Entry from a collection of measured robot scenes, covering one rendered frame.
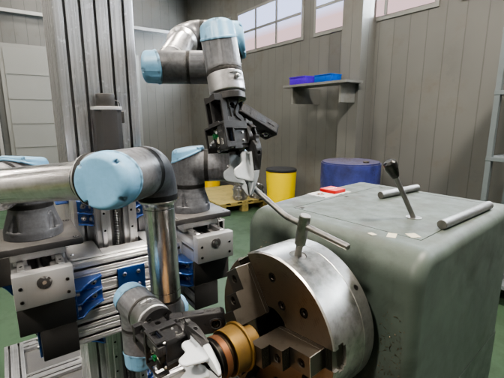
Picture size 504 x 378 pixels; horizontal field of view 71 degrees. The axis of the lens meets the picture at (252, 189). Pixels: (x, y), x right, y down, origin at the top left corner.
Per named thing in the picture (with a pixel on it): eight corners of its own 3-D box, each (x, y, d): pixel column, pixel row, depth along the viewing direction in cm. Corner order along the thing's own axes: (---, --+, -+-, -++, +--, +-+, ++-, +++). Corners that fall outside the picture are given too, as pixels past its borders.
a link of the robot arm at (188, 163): (174, 179, 135) (172, 144, 132) (210, 179, 136) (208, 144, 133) (169, 186, 123) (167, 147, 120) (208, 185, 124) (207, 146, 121)
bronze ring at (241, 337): (235, 307, 71) (196, 325, 65) (268, 328, 64) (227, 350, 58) (236, 349, 72) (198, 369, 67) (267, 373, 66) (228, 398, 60)
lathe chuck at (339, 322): (246, 327, 93) (261, 219, 83) (344, 420, 72) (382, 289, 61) (218, 341, 88) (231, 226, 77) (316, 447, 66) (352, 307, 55)
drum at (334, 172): (388, 245, 417) (395, 160, 396) (349, 259, 378) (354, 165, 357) (343, 230, 471) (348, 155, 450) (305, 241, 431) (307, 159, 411)
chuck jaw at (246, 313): (268, 310, 76) (247, 258, 79) (282, 305, 72) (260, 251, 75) (227, 330, 69) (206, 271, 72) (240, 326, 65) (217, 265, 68)
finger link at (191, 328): (201, 363, 61) (177, 339, 68) (210, 358, 62) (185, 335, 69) (200, 339, 60) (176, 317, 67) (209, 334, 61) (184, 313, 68)
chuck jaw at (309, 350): (292, 316, 71) (342, 340, 62) (292, 340, 71) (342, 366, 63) (250, 339, 64) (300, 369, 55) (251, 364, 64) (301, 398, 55)
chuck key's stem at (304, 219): (303, 268, 70) (313, 215, 66) (296, 272, 69) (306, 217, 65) (295, 263, 72) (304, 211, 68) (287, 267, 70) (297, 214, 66)
